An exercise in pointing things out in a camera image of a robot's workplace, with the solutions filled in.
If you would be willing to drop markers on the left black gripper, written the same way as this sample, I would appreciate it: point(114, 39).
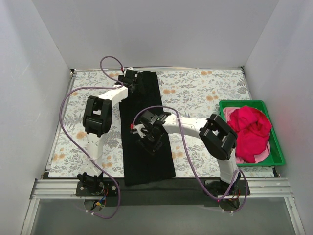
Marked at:
point(136, 85)

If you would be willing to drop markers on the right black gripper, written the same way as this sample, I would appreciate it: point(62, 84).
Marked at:
point(150, 141)

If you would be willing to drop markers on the black t shirt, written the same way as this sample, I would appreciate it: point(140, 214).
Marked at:
point(139, 165)

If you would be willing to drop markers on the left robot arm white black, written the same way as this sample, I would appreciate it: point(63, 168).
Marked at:
point(97, 119)

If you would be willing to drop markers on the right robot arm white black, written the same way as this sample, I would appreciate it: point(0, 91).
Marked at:
point(218, 138)

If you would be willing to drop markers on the floral table mat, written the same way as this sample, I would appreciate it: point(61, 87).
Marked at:
point(194, 93)

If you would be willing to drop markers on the pink t shirt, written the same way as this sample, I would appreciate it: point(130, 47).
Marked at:
point(259, 157)

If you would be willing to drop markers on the green plastic bin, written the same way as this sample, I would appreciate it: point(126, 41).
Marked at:
point(275, 157)

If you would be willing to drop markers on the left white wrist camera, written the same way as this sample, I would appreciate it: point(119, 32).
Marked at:
point(124, 69)

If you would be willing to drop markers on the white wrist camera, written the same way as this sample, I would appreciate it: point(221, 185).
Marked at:
point(139, 129)
point(124, 69)

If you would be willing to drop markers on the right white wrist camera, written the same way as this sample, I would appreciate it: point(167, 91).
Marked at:
point(139, 129)

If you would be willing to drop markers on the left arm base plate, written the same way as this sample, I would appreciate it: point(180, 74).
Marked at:
point(89, 186)

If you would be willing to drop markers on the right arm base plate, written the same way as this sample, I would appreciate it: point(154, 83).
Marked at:
point(217, 187)

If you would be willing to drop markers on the aluminium frame rail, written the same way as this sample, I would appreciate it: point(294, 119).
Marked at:
point(264, 187)

